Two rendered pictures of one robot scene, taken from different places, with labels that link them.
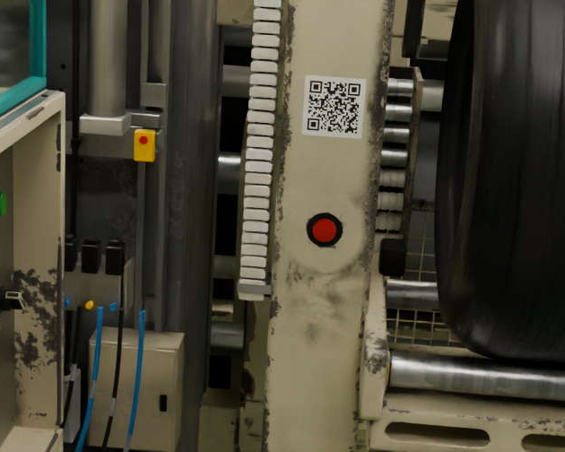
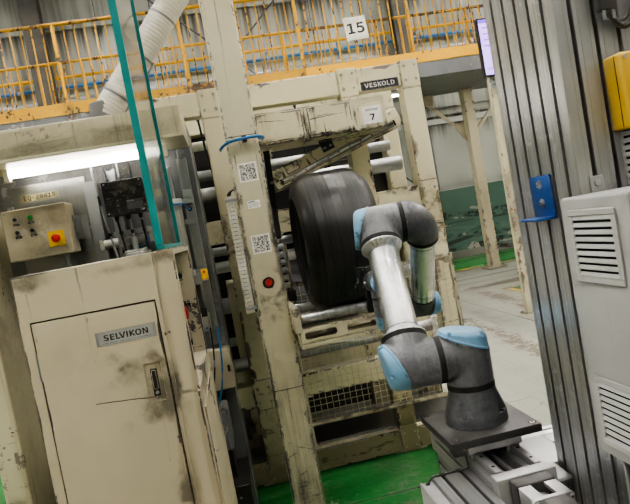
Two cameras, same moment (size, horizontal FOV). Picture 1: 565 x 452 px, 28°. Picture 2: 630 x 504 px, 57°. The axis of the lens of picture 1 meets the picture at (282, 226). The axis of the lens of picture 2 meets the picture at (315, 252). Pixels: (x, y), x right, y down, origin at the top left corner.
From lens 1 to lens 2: 100 cm
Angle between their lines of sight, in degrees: 17
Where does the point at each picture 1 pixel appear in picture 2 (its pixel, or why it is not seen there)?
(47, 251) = (192, 293)
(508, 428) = (341, 324)
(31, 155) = (181, 265)
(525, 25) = (309, 200)
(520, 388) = (341, 311)
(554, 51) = (319, 204)
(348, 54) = (261, 226)
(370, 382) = (296, 320)
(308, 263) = (266, 294)
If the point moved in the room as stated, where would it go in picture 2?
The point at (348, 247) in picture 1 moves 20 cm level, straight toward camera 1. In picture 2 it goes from (277, 286) to (281, 291)
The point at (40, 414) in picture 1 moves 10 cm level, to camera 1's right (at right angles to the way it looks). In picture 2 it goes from (200, 346) to (228, 340)
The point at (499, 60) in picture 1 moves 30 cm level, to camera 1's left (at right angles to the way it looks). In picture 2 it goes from (305, 212) to (226, 226)
